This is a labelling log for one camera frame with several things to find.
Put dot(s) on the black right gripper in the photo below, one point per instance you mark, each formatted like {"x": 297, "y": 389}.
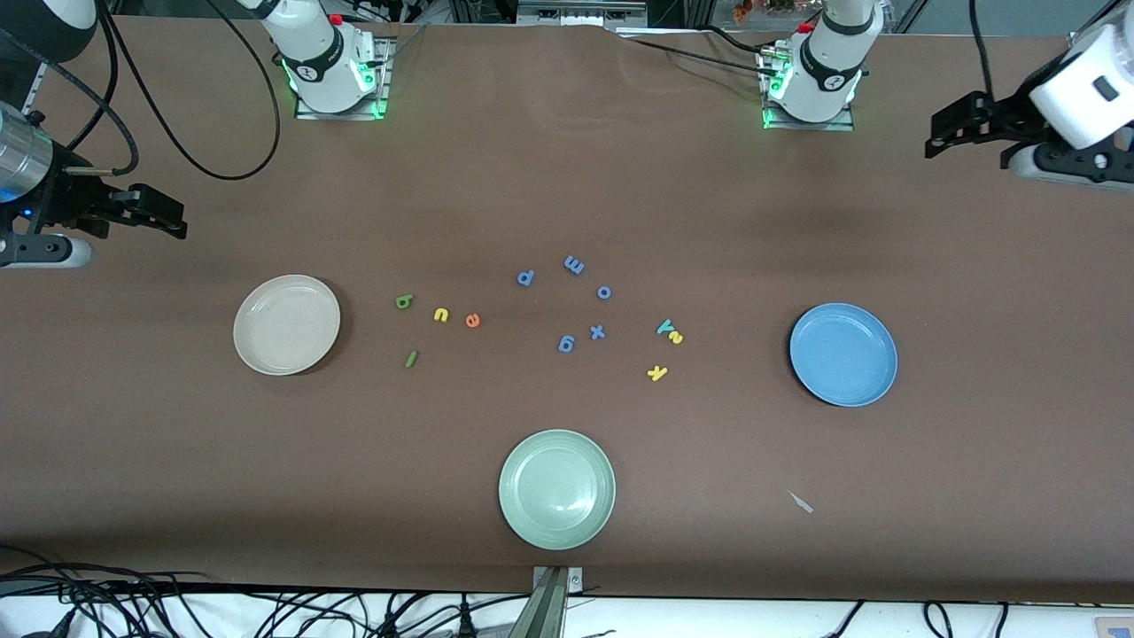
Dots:
{"x": 64, "y": 198}

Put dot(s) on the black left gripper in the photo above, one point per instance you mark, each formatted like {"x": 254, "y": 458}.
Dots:
{"x": 1007, "y": 118}

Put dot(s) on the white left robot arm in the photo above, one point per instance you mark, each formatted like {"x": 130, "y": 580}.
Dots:
{"x": 828, "y": 62}

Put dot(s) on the aluminium corner profile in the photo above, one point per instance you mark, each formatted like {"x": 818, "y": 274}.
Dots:
{"x": 1076, "y": 37}

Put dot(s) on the beige brown plate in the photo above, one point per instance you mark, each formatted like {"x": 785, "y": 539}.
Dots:
{"x": 286, "y": 325}

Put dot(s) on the blue plate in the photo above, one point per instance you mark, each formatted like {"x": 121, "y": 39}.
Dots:
{"x": 843, "y": 354}

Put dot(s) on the brown table cover mat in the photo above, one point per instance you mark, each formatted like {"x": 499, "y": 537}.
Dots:
{"x": 567, "y": 177}

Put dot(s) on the blue foam letter m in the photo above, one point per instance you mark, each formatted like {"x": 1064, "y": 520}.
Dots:
{"x": 574, "y": 265}

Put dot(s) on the small grey tape scrap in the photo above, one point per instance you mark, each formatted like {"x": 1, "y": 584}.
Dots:
{"x": 800, "y": 501}

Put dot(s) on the blue foam letter g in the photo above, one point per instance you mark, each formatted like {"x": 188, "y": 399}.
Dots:
{"x": 571, "y": 344}

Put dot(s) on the pale green plate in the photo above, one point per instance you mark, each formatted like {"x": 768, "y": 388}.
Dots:
{"x": 556, "y": 489}

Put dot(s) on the beige box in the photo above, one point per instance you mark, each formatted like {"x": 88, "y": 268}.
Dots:
{"x": 1114, "y": 627}

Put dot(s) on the aluminium profile beam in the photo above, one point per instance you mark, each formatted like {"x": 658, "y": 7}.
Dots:
{"x": 551, "y": 611}

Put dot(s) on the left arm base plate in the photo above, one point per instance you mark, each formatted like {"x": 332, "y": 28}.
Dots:
{"x": 842, "y": 126}

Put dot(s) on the aluminium table edge rail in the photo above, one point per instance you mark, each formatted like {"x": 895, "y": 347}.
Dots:
{"x": 37, "y": 89}

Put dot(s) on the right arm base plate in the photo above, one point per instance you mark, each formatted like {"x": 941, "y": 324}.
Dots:
{"x": 384, "y": 80}

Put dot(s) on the silver aluminium frame bar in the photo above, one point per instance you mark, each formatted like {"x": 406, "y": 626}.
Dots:
{"x": 576, "y": 13}

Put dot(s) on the small metal corner bracket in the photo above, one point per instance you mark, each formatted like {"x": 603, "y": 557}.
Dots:
{"x": 576, "y": 580}

